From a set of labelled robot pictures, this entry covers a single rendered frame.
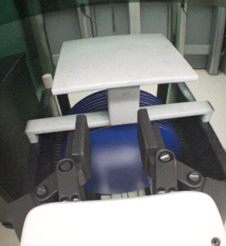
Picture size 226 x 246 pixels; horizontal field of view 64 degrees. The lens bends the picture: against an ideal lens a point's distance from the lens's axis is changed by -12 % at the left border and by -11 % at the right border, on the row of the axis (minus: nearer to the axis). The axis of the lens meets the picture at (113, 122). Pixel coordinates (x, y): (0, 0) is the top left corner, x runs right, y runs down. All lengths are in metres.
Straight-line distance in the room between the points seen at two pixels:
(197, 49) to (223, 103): 0.27
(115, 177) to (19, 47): 0.32
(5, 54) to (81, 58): 0.30
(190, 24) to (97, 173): 0.72
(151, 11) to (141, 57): 0.64
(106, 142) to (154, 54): 0.14
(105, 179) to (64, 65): 0.23
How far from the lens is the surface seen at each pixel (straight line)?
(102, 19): 0.81
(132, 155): 0.30
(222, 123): 0.70
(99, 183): 0.37
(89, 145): 0.15
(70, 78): 0.17
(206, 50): 0.94
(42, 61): 0.45
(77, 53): 0.20
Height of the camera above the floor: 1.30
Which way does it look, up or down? 42 degrees down
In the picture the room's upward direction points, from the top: 6 degrees counter-clockwise
